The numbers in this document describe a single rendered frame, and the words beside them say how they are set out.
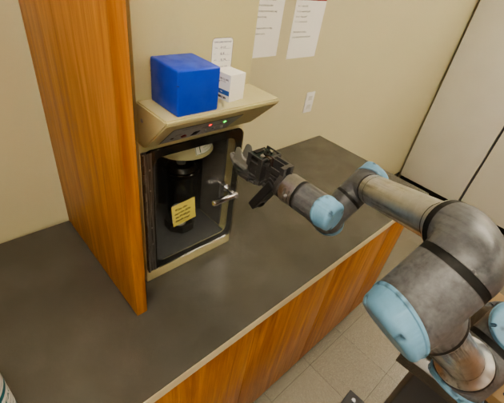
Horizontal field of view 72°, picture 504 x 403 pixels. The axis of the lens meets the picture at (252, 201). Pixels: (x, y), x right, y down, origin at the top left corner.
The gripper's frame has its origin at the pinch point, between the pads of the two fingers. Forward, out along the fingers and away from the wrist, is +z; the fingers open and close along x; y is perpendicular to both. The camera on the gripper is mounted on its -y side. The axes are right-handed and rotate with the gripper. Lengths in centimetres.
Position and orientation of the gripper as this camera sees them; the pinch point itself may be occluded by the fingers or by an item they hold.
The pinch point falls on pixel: (234, 157)
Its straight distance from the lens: 99.5
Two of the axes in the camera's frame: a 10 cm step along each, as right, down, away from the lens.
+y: 1.4, -7.9, -5.9
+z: -6.7, -5.1, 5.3
